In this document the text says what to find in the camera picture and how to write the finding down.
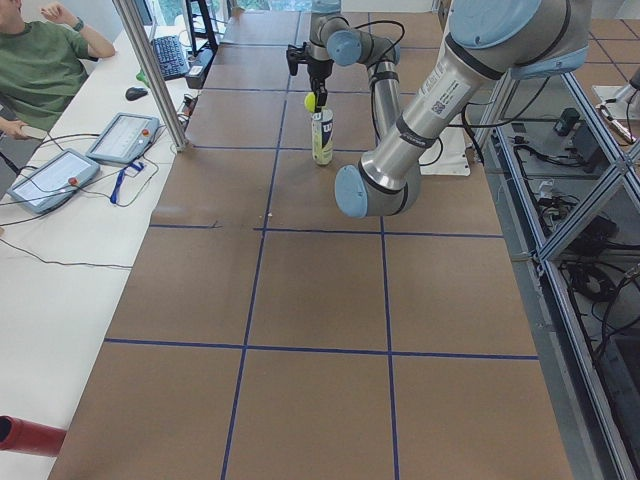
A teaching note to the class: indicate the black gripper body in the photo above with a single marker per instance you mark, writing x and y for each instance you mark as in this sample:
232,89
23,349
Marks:
316,69

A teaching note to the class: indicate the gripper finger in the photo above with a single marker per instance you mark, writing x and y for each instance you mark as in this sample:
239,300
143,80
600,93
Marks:
319,93

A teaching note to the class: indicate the yellow tennis ball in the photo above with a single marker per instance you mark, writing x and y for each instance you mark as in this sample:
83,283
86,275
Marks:
310,102

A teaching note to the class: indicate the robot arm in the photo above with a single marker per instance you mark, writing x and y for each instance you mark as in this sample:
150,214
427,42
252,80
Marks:
332,40
486,39

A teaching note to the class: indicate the clear tennis ball can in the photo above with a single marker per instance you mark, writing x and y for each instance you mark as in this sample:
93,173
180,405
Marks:
322,136

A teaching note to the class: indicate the black keyboard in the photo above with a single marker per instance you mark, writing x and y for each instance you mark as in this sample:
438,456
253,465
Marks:
170,55

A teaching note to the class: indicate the black computer mouse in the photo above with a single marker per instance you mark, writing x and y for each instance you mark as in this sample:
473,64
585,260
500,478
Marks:
135,93

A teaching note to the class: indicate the far teach pendant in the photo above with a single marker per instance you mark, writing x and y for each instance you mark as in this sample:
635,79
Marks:
124,139

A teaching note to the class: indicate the teach pendant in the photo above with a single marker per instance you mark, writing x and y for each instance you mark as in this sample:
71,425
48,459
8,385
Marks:
124,139
50,185

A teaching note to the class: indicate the brown paper table cover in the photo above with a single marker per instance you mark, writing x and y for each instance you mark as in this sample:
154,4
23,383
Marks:
262,334

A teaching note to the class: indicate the person in green shirt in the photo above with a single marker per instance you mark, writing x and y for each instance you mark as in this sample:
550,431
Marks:
42,64

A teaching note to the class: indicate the near teach pendant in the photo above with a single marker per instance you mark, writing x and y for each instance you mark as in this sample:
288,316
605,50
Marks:
50,185

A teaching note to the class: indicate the red cylinder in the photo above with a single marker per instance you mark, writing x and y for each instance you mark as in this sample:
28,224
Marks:
22,436

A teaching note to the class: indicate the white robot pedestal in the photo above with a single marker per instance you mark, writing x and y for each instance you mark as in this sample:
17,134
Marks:
447,157

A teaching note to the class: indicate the aluminium frame post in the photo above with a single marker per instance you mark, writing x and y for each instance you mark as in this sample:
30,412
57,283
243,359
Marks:
136,32

